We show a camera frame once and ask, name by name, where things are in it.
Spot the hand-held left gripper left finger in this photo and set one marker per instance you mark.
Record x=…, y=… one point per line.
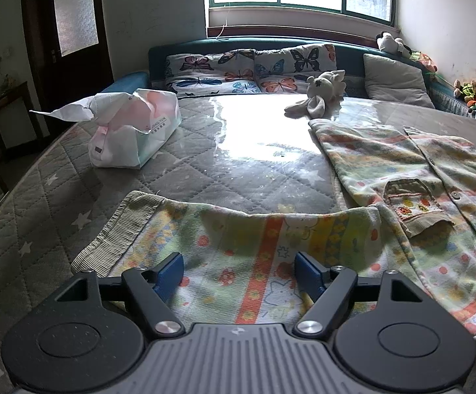
x=170, y=275

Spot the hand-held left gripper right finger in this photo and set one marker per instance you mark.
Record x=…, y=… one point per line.
x=308, y=274

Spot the patterned children's jacket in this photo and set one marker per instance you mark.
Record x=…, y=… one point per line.
x=262, y=234

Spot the tissue pack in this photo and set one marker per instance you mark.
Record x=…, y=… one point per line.
x=156, y=123

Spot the white plush bunny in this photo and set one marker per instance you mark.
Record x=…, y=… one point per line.
x=320, y=90

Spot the butterfly print pillow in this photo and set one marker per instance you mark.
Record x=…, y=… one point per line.
x=205, y=69
x=283, y=65

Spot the plain grey cushion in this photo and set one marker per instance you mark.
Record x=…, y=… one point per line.
x=393, y=76

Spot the dark door with frosted glass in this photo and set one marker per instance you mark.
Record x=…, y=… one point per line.
x=78, y=74

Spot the teal sofa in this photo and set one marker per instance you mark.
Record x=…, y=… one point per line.
x=160, y=49

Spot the dark wooden console table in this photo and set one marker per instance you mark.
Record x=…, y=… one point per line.
x=12, y=102

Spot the green plush toy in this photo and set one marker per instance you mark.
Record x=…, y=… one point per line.
x=463, y=89

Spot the wooden window ledge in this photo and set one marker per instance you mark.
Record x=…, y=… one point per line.
x=283, y=33

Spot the pink orange plush toy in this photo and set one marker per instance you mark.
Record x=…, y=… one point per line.
x=426, y=61

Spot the panda plush toy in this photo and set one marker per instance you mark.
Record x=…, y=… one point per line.
x=389, y=43

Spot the small ornament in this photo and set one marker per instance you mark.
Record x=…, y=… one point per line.
x=8, y=82

